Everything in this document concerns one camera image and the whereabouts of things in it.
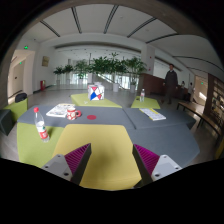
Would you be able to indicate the white red blue cube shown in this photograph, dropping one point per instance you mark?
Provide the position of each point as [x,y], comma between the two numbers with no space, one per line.
[96,92]

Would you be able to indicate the clear water bottle red cap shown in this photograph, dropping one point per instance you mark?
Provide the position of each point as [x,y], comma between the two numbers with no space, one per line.
[40,125]

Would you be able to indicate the yellow white booklet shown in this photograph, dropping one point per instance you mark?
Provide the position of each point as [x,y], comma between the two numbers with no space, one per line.
[152,114]

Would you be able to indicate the far clear water bottle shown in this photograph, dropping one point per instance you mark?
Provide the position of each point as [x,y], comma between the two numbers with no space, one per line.
[142,95]

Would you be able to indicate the red white patterned mug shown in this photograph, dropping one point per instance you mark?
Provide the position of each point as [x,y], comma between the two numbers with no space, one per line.
[73,113]

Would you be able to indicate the wooden bench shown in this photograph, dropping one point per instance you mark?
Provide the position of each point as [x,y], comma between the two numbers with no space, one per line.
[203,117]

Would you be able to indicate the red round coaster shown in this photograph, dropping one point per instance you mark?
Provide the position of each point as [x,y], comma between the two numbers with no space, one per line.
[91,117]

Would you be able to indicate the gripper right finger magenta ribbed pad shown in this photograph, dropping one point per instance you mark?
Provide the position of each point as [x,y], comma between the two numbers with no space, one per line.
[151,166]

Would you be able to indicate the large green potted plants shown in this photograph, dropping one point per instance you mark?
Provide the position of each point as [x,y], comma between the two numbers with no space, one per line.
[103,66]

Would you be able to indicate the black backpack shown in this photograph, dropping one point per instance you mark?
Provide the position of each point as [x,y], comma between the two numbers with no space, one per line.
[20,97]

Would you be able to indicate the red fire extinguisher box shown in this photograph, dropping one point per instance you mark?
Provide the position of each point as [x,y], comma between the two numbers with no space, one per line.
[42,85]

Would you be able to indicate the dark grey side seat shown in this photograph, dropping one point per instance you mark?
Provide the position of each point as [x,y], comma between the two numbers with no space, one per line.
[6,122]

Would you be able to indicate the open magazine on table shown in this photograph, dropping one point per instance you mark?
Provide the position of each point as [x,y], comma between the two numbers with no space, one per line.
[59,110]

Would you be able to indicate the man in dark clothes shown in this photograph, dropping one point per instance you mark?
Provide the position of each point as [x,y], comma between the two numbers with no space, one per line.
[171,83]

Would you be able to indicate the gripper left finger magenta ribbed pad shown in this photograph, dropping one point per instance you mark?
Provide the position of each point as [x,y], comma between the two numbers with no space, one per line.
[71,166]

